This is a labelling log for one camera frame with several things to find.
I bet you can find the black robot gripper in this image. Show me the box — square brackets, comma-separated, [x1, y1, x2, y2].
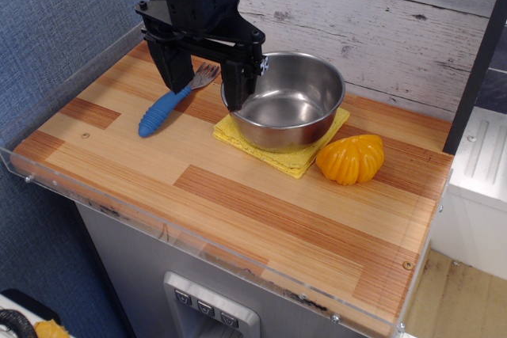
[136, 0, 265, 112]

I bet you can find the orange half pumpkin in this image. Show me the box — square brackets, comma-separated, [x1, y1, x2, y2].
[316, 135, 385, 185]

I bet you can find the stainless steel bowl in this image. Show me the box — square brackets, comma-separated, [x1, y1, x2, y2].
[230, 51, 345, 152]

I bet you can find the yellow folded cloth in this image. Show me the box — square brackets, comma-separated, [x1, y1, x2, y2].
[212, 108, 350, 179]

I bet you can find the clear acrylic table guard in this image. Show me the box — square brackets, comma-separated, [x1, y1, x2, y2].
[2, 28, 452, 337]

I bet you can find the grey cabinet with dispenser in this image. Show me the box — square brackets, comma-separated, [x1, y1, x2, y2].
[78, 205, 358, 337]

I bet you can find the orange object bottom left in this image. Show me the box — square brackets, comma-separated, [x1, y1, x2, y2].
[34, 320, 71, 338]

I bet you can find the white toy sink unit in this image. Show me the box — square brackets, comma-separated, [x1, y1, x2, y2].
[430, 107, 506, 279]

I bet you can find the blue handled fork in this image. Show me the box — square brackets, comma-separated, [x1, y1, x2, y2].
[138, 63, 220, 138]

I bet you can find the black right vertical post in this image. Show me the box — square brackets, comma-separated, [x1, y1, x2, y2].
[443, 0, 506, 155]

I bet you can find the black corrugated hose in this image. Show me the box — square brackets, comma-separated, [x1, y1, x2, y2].
[0, 309, 39, 338]

